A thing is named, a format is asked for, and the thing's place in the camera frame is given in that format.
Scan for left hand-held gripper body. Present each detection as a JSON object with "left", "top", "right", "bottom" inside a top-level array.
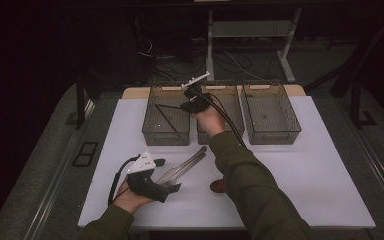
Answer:
[{"left": 126, "top": 150, "right": 169, "bottom": 204}]

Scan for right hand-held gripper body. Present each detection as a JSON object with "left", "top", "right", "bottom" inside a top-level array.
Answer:
[{"left": 180, "top": 71, "right": 212, "bottom": 113}]

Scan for grey transparent plastic basket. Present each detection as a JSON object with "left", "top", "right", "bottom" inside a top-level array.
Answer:
[
  {"left": 195, "top": 83, "right": 246, "bottom": 146},
  {"left": 240, "top": 81, "right": 303, "bottom": 146},
  {"left": 142, "top": 84, "right": 191, "bottom": 147}
]

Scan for brown wooden spoon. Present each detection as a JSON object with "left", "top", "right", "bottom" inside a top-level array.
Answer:
[{"left": 209, "top": 179, "right": 227, "bottom": 194}]

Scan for person's left hand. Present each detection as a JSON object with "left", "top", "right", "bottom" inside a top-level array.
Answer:
[{"left": 112, "top": 178, "right": 155, "bottom": 215}]

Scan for person's right hand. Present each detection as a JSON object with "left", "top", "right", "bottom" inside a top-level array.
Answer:
[{"left": 191, "top": 107, "right": 227, "bottom": 138}]

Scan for silver metal table knife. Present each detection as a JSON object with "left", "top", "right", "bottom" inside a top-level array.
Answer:
[{"left": 166, "top": 145, "right": 208, "bottom": 180}]

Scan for light wooden board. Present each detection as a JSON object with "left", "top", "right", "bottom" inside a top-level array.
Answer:
[{"left": 121, "top": 84, "right": 307, "bottom": 100}]

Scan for dark metal stand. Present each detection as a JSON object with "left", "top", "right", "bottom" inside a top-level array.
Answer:
[
  {"left": 329, "top": 66, "right": 378, "bottom": 130},
  {"left": 74, "top": 71, "right": 98, "bottom": 131}
]

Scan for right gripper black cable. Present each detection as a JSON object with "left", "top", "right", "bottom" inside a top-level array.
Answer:
[{"left": 200, "top": 92, "right": 248, "bottom": 150}]

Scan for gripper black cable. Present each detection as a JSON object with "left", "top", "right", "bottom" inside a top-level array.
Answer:
[
  {"left": 200, "top": 92, "right": 248, "bottom": 150},
  {"left": 107, "top": 153, "right": 142, "bottom": 206}
]

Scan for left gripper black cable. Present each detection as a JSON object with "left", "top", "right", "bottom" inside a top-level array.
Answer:
[{"left": 107, "top": 153, "right": 142, "bottom": 206}]

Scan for black floor cables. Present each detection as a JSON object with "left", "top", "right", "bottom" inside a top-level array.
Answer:
[{"left": 134, "top": 19, "right": 211, "bottom": 83}]

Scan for white metal desk frame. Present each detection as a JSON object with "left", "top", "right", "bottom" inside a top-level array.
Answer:
[{"left": 205, "top": 8, "right": 303, "bottom": 84}]

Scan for white floor cable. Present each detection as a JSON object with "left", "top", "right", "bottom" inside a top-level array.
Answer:
[{"left": 222, "top": 49, "right": 266, "bottom": 82}]

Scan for black floor socket frame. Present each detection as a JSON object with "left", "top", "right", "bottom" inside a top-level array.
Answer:
[{"left": 71, "top": 141, "right": 100, "bottom": 168}]

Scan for aluminium floor rail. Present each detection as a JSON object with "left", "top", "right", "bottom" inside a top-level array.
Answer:
[
  {"left": 24, "top": 99, "right": 96, "bottom": 240},
  {"left": 344, "top": 116, "right": 384, "bottom": 218}
]

